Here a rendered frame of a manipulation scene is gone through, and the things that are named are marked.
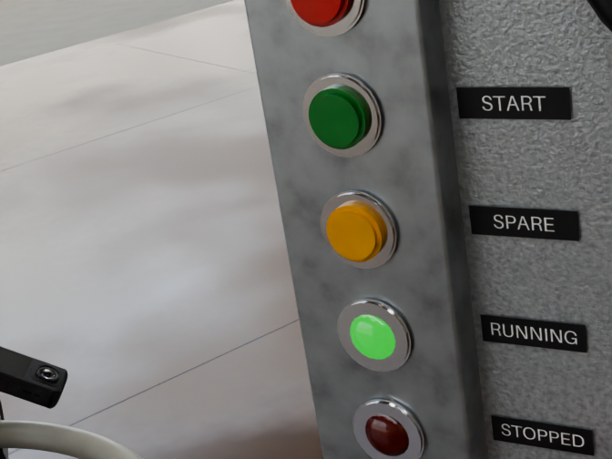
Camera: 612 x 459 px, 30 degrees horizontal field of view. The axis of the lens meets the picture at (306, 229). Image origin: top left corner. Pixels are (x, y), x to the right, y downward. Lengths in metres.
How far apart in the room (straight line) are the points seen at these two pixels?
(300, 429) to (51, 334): 1.10
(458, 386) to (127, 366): 2.93
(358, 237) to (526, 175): 0.07
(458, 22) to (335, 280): 0.13
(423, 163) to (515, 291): 0.07
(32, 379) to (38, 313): 2.67
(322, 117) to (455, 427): 0.15
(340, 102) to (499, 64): 0.06
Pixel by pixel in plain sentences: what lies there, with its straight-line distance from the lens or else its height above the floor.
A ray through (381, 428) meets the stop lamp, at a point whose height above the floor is 1.26.
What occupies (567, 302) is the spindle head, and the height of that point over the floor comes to 1.32.
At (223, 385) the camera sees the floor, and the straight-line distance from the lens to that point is 3.19.
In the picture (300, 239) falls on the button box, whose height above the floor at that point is 1.34.
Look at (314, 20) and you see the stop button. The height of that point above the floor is 1.44.
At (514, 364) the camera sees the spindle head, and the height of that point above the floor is 1.28.
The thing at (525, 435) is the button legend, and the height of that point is 1.25.
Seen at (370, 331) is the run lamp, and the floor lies 1.31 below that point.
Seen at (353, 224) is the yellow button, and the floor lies 1.36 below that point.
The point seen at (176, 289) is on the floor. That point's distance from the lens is 3.84.
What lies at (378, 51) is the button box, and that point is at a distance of 0.45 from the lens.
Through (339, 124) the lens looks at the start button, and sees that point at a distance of 0.46.
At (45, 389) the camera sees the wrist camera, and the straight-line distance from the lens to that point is 1.24.
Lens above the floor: 1.54
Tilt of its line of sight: 22 degrees down
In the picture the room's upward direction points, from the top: 9 degrees counter-clockwise
